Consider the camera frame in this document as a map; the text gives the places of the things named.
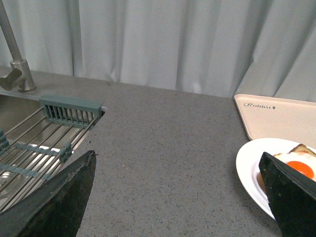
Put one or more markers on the fried egg toy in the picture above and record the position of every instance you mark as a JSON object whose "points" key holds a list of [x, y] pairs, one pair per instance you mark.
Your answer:
{"points": [[301, 165]]}

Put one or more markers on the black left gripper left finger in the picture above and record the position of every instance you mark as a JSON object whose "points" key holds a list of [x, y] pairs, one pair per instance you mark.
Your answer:
{"points": [[57, 207]]}

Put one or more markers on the bottom bread slice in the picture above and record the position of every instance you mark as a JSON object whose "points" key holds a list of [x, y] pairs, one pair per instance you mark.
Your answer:
{"points": [[303, 148]]}

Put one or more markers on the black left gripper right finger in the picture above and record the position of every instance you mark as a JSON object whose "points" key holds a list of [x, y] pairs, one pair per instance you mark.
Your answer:
{"points": [[291, 196]]}

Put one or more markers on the beige rabbit tray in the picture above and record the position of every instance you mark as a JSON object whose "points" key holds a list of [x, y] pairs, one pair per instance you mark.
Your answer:
{"points": [[269, 117]]}

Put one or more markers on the stainless steel sink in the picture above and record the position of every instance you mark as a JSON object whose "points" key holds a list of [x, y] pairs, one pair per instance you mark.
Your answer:
{"points": [[22, 128]]}

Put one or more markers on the white curtain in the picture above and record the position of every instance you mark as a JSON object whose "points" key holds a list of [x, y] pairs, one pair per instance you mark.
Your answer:
{"points": [[214, 47]]}

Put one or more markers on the teal sink drying rack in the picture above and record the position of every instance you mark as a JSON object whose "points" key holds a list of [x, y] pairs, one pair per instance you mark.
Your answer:
{"points": [[56, 118]]}

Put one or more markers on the white round plate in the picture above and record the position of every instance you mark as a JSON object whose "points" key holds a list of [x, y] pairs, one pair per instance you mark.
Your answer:
{"points": [[247, 165]]}

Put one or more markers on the steel faucet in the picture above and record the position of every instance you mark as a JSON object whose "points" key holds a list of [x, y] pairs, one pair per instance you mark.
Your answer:
{"points": [[20, 76]]}

